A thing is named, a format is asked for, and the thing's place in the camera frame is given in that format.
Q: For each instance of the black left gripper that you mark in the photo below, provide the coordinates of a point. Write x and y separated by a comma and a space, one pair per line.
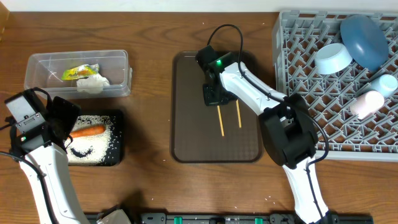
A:
56, 109

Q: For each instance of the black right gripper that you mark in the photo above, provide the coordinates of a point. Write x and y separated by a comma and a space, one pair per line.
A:
211, 100

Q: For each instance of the orange carrot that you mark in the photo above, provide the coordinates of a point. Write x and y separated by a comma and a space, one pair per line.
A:
89, 131

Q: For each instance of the wooden chopstick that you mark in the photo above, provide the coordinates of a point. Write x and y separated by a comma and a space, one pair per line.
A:
238, 114
220, 120

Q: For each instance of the pile of white rice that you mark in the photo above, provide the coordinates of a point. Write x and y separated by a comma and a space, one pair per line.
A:
93, 146

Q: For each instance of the white paper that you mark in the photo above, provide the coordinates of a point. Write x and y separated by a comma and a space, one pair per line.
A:
94, 84

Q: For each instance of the green snack wrapper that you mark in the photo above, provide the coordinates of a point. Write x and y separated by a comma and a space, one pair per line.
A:
81, 71

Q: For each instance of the light blue bowl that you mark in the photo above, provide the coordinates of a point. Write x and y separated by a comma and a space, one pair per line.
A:
332, 58

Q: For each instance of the dark blue plate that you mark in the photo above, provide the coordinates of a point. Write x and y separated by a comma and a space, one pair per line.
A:
364, 41

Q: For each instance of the white plastic cup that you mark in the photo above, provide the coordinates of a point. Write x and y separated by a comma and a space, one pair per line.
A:
366, 104

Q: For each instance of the light blue plastic cup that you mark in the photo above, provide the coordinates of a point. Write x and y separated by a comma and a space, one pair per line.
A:
386, 85

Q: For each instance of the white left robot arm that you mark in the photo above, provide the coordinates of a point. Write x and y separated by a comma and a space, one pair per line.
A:
48, 174

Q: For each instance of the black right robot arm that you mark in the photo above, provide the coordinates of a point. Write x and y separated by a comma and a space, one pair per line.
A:
287, 130

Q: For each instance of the black waste tray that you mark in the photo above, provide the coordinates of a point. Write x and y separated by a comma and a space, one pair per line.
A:
118, 149

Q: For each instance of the grey dishwasher rack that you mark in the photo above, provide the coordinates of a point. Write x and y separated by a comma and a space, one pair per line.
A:
296, 37

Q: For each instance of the clear plastic bin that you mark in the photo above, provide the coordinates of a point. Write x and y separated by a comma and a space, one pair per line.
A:
45, 71

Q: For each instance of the brown serving tray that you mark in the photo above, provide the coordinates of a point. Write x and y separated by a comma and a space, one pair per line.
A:
195, 135

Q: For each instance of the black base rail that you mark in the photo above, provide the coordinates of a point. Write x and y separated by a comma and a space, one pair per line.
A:
275, 218

